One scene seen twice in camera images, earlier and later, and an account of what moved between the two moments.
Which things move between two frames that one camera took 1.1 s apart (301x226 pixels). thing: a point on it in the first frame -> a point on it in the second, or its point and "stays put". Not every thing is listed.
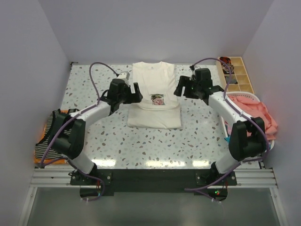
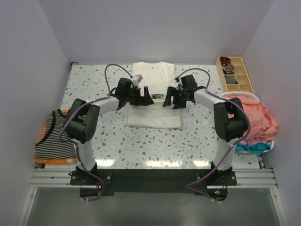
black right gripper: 183,81 -> 171,92
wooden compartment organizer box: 244,84 stays put
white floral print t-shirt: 159,108 stays put
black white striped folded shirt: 40,147 stays put
